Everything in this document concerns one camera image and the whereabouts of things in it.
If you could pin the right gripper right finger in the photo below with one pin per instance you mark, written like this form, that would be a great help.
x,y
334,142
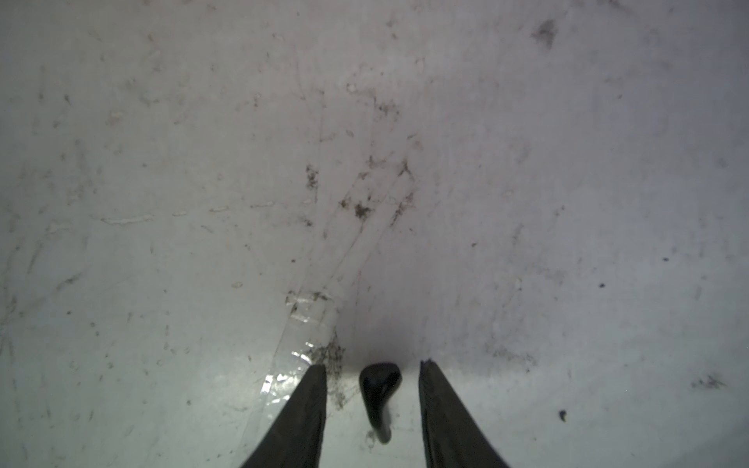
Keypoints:
x,y
451,437

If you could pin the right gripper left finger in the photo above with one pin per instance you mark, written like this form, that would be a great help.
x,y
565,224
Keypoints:
x,y
296,437

